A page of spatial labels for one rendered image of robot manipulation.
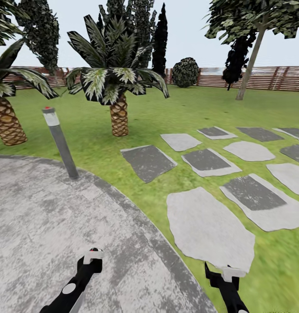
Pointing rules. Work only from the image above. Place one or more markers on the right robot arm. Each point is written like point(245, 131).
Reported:
point(228, 284)

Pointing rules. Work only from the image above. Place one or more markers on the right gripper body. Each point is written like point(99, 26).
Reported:
point(216, 280)

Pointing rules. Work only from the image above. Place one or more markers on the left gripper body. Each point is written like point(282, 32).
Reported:
point(94, 267)

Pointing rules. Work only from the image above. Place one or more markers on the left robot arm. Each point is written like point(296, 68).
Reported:
point(72, 294)

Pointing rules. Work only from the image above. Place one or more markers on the bush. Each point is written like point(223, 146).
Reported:
point(112, 55)
point(185, 72)
point(11, 132)

